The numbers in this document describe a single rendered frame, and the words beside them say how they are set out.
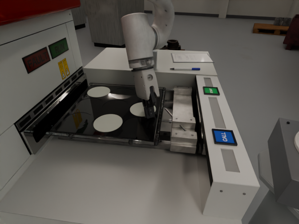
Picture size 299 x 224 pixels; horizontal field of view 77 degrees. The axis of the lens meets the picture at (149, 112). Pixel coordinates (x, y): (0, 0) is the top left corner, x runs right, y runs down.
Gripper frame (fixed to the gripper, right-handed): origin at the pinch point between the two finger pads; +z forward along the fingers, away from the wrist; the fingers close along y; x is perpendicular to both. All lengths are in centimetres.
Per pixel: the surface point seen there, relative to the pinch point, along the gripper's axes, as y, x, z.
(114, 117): 5.9, 11.5, 0.0
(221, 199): -32.4, -0.1, 14.2
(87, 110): 14.1, 19.2, -2.8
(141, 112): 4.1, 1.6, 0.7
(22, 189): -1.0, 42.8, 11.1
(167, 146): -7.1, -1.4, 11.6
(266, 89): 117, -242, 55
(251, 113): 87, -169, 66
